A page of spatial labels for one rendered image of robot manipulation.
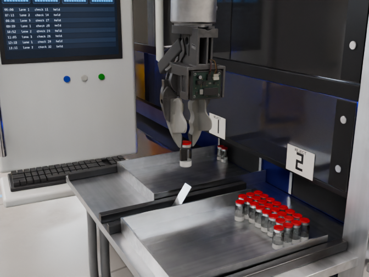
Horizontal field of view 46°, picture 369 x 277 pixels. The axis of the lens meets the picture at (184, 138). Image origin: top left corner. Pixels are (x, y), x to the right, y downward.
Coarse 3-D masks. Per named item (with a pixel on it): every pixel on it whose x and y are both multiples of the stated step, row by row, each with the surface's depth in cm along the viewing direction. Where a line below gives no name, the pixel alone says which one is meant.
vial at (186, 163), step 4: (180, 148) 79; (184, 148) 79; (188, 148) 79; (180, 152) 79; (184, 152) 78; (188, 152) 79; (180, 156) 79; (184, 156) 79; (188, 156) 79; (180, 160) 80; (184, 160) 79; (188, 160) 79; (180, 164) 80; (184, 164) 79; (188, 164) 79
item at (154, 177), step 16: (128, 160) 128; (144, 160) 131; (160, 160) 134; (176, 160) 136; (192, 160) 137; (208, 160) 137; (128, 176) 120; (144, 176) 125; (160, 176) 125; (176, 176) 125; (192, 176) 125; (208, 176) 125; (224, 176) 125; (240, 176) 117; (256, 176) 120; (144, 192) 111; (160, 192) 106; (176, 192) 108
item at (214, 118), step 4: (212, 116) 126; (216, 116) 124; (212, 120) 127; (216, 120) 125; (220, 120) 123; (224, 120) 121; (212, 124) 127; (216, 124) 125; (220, 124) 123; (224, 124) 121; (212, 128) 127; (216, 128) 125; (220, 128) 123; (224, 128) 122; (212, 132) 128; (216, 132) 125; (220, 132) 124; (224, 132) 122; (220, 136) 124; (224, 136) 122
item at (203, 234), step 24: (240, 192) 107; (144, 216) 96; (168, 216) 99; (192, 216) 101; (216, 216) 101; (144, 240) 91; (168, 240) 91; (192, 240) 91; (216, 240) 91; (240, 240) 91; (264, 240) 91; (312, 240) 85; (168, 264) 82; (192, 264) 82; (216, 264) 82; (240, 264) 77
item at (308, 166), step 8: (288, 144) 99; (288, 152) 99; (296, 152) 97; (304, 152) 94; (288, 160) 99; (304, 160) 95; (312, 160) 92; (288, 168) 100; (304, 168) 95; (312, 168) 93; (304, 176) 95; (312, 176) 93
